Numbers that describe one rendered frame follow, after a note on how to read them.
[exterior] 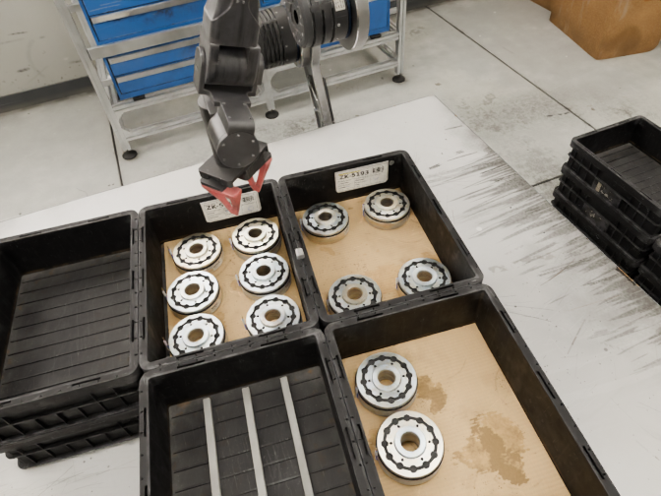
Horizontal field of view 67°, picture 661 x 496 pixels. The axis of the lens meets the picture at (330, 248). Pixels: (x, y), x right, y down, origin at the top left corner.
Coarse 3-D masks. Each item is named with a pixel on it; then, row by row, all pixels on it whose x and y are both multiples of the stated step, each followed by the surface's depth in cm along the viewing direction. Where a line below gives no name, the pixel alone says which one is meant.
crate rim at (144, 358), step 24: (144, 216) 103; (144, 240) 98; (288, 240) 96; (144, 264) 94; (144, 288) 90; (144, 312) 87; (312, 312) 84; (144, 336) 85; (264, 336) 82; (144, 360) 80; (168, 360) 80
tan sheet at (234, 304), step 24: (168, 264) 107; (240, 264) 106; (288, 264) 105; (168, 288) 103; (240, 288) 101; (288, 288) 101; (168, 312) 99; (216, 312) 98; (240, 312) 97; (240, 336) 94
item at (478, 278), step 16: (352, 160) 111; (368, 160) 110; (288, 176) 109; (304, 176) 109; (416, 176) 106; (432, 192) 102; (288, 208) 102; (448, 224) 96; (464, 256) 90; (480, 272) 88; (432, 288) 86; (448, 288) 86; (320, 304) 85; (384, 304) 84; (320, 320) 84; (336, 320) 83
